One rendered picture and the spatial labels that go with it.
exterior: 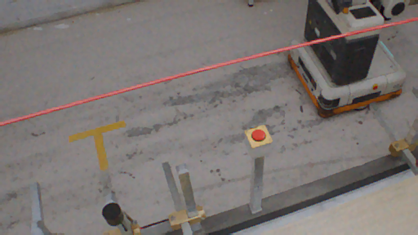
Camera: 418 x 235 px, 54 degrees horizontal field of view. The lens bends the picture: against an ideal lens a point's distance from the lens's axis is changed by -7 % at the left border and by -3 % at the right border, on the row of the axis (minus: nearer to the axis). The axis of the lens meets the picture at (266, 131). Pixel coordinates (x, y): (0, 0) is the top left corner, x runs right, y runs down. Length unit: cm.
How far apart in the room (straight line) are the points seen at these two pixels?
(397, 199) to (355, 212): 18
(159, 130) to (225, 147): 48
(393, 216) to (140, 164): 173
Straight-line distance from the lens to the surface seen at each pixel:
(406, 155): 193
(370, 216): 164
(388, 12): 284
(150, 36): 367
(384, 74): 304
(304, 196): 185
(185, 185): 143
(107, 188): 174
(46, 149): 312
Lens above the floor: 232
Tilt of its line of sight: 53 degrees down
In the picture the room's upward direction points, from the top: 4 degrees clockwise
